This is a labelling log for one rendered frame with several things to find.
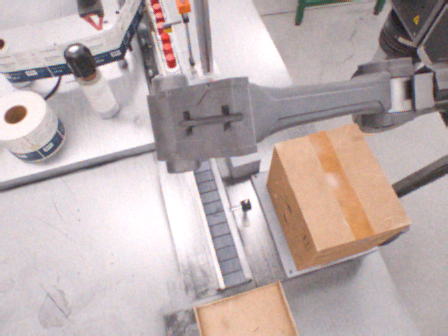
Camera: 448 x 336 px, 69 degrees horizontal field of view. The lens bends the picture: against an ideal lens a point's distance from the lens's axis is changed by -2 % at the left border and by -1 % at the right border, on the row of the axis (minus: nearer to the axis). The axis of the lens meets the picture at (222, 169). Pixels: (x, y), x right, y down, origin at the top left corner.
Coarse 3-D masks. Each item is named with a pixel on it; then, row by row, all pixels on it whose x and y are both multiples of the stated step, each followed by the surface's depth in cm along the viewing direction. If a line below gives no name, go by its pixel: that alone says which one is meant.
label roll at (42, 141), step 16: (16, 96) 111; (32, 96) 111; (0, 112) 108; (16, 112) 111; (32, 112) 108; (48, 112) 109; (0, 128) 105; (16, 128) 105; (32, 128) 105; (48, 128) 110; (64, 128) 121; (16, 144) 105; (32, 144) 108; (48, 144) 113; (32, 160) 115
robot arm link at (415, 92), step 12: (432, 72) 51; (396, 84) 52; (408, 84) 52; (420, 84) 51; (432, 84) 51; (396, 96) 52; (408, 96) 52; (420, 96) 51; (432, 96) 51; (396, 108) 52; (408, 108) 52; (420, 108) 52
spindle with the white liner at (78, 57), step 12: (72, 48) 99; (84, 48) 99; (72, 60) 98; (84, 60) 100; (72, 72) 103; (84, 72) 102; (96, 72) 108; (84, 84) 107; (96, 84) 108; (96, 96) 112; (108, 96) 116; (96, 108) 118; (108, 108) 119
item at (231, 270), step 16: (208, 160) 114; (208, 176) 111; (208, 192) 108; (208, 208) 106; (208, 224) 103; (224, 224) 103; (224, 240) 101; (224, 256) 99; (224, 272) 97; (240, 272) 96; (224, 288) 95
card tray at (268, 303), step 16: (256, 288) 99; (272, 288) 98; (208, 304) 97; (224, 304) 97; (240, 304) 97; (256, 304) 96; (272, 304) 96; (208, 320) 95; (224, 320) 95; (240, 320) 95; (256, 320) 95; (272, 320) 94; (288, 320) 94
